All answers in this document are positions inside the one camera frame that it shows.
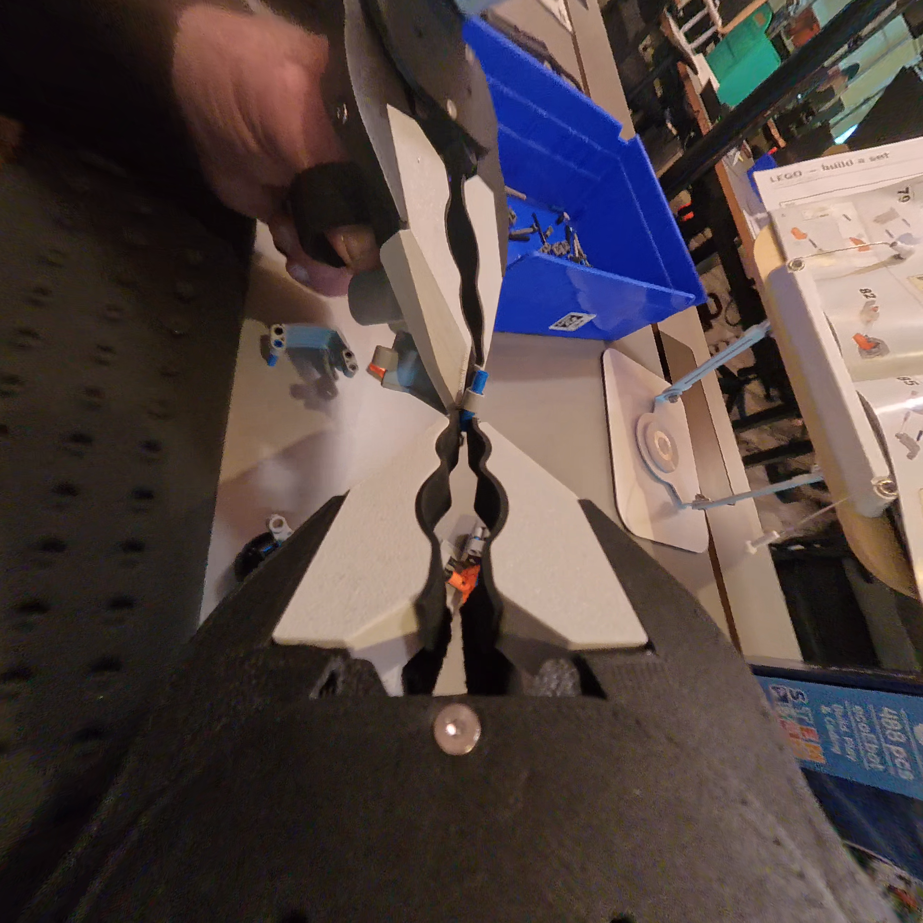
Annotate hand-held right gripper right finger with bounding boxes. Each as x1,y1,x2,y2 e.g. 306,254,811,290
465,420,650,656

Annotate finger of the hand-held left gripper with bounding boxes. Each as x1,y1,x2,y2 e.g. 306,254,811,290
460,175,511,372
378,104,480,413

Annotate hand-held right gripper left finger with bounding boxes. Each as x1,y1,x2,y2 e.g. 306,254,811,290
273,422,462,650

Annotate grey block module orange part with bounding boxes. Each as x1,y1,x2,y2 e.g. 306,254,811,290
441,526,493,603

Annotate small grey connector blue pins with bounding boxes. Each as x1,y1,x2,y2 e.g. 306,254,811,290
458,366,491,426

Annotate grey curved panel block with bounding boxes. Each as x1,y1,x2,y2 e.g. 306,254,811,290
261,323,359,382

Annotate person's left forearm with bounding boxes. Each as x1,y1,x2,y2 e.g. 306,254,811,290
0,0,188,167

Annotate person's left hand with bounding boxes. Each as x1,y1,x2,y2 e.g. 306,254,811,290
173,11,381,298

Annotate small dark block parts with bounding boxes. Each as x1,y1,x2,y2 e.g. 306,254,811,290
505,186,592,269

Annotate blue plastic bin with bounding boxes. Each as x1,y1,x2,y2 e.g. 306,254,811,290
461,14,708,343

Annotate white zip tie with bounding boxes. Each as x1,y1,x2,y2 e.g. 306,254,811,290
746,501,848,555

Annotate blue robot kit box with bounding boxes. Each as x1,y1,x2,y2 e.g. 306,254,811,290
753,663,923,902

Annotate white instruction sheet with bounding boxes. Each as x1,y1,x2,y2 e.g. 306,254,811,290
753,140,923,599

